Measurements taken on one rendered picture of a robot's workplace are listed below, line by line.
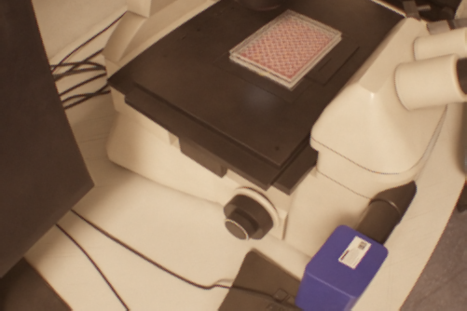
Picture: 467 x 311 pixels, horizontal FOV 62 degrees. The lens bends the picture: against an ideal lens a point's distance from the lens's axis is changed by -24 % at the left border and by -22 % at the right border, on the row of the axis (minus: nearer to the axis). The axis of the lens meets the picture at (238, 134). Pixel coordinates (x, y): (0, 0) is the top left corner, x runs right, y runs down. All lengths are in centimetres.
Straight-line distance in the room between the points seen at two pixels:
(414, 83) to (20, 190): 38
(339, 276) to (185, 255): 30
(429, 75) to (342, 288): 20
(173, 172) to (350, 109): 33
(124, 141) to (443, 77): 50
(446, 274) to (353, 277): 119
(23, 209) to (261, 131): 27
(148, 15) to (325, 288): 44
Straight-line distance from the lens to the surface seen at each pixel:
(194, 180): 66
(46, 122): 43
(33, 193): 46
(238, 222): 59
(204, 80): 55
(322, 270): 40
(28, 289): 68
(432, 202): 74
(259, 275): 61
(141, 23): 67
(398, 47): 48
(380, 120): 42
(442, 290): 155
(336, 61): 58
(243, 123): 50
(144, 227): 68
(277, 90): 54
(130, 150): 72
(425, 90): 42
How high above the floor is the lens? 132
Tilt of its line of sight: 48 degrees down
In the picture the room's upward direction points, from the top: 2 degrees counter-clockwise
